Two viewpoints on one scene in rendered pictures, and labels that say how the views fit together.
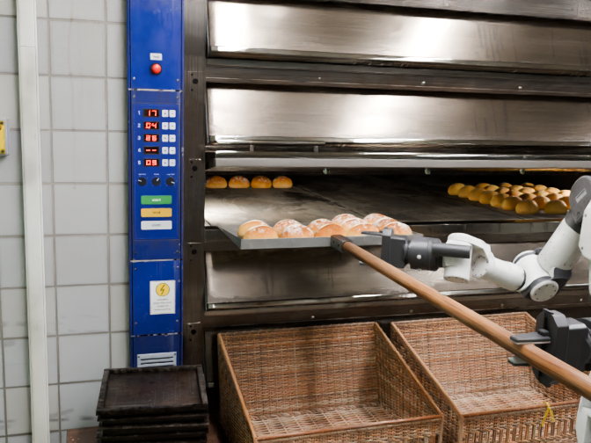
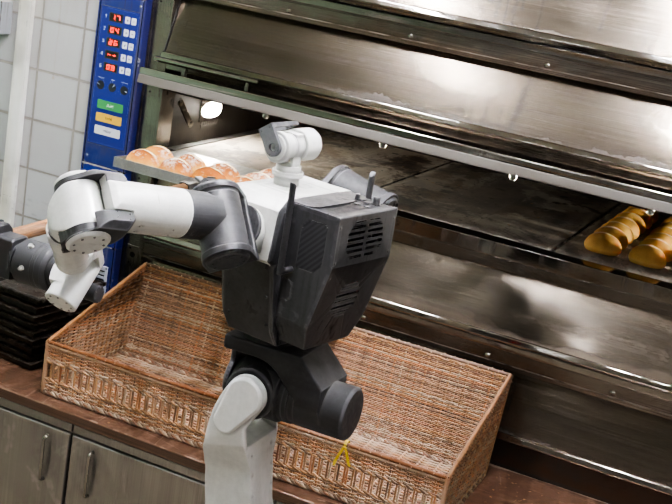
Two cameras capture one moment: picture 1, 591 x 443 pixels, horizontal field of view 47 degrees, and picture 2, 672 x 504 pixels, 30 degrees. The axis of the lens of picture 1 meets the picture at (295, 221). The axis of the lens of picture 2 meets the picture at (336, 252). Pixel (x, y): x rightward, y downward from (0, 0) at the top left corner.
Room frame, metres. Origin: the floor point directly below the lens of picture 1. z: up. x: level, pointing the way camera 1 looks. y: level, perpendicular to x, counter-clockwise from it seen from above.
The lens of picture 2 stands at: (-0.33, -2.42, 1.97)
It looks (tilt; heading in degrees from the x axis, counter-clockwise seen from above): 16 degrees down; 39
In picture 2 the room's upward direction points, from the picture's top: 10 degrees clockwise
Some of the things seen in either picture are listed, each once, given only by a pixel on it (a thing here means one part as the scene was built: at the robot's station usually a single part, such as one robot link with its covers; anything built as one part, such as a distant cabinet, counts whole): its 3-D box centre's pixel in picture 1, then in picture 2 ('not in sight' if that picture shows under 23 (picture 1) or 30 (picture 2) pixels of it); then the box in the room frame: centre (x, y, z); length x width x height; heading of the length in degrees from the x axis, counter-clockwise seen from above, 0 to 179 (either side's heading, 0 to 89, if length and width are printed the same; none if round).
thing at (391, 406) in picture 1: (323, 395); (179, 350); (1.92, -0.10, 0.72); 0.56 x 0.49 x 0.28; 108
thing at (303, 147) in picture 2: not in sight; (292, 150); (1.51, -0.77, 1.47); 0.10 x 0.07 x 0.09; 6
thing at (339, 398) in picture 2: not in sight; (294, 381); (1.52, -0.86, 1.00); 0.28 x 0.13 x 0.18; 107
